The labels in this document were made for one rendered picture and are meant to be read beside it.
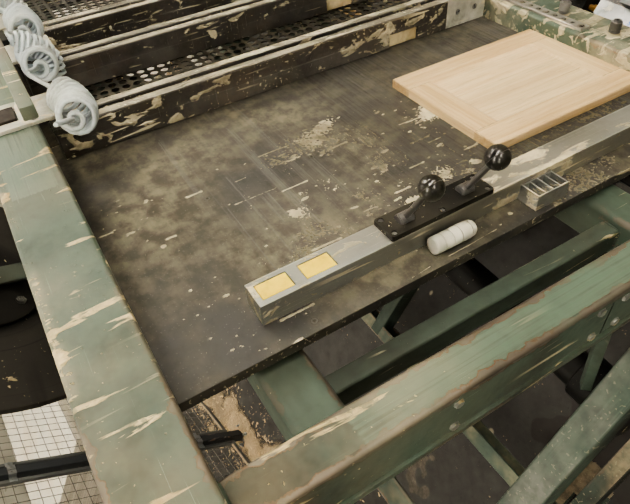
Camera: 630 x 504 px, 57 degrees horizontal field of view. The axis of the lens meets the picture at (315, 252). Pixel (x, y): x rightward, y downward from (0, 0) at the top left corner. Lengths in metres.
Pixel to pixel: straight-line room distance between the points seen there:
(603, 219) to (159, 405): 0.79
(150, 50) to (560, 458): 1.37
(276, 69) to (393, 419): 0.87
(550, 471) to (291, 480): 1.01
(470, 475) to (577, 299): 1.90
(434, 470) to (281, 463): 2.13
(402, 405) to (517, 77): 0.86
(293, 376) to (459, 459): 1.92
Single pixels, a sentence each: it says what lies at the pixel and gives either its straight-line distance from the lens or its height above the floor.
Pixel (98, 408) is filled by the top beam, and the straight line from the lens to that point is 0.67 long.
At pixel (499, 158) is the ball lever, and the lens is 0.84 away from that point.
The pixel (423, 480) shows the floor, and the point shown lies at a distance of 2.80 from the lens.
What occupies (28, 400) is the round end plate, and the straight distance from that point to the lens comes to 1.31.
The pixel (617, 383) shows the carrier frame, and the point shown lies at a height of 0.79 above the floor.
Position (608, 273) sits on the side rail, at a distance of 0.86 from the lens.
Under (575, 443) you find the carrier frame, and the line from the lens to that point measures 1.52.
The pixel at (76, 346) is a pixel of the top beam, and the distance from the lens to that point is 0.73.
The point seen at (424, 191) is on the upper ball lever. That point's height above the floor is 1.55.
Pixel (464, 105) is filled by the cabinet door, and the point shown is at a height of 1.19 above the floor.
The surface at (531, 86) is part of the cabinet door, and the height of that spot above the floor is 1.05.
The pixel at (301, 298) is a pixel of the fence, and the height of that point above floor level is 1.62.
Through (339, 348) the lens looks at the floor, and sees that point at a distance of 3.05.
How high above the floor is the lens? 2.16
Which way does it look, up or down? 42 degrees down
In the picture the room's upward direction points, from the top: 84 degrees counter-clockwise
